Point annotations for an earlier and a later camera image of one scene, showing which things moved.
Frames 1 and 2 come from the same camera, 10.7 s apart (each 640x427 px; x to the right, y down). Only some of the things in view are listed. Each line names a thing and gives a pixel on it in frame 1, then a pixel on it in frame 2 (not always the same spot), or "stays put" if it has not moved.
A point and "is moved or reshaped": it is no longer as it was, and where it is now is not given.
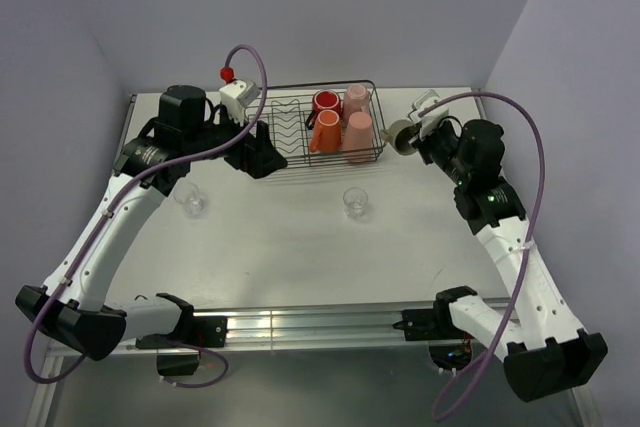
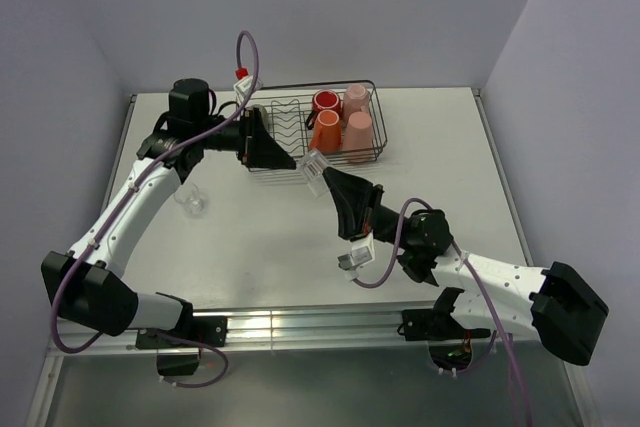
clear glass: [187, 195] stays put
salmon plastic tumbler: [358, 137] stays put
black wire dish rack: [321, 124] stays put
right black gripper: [423, 143] → [357, 202]
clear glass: [355, 199] is moved or reshaped
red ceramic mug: [321, 101] stays put
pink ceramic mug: [356, 99] stays put
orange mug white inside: [328, 133] stays put
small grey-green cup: [397, 135] → [264, 118]
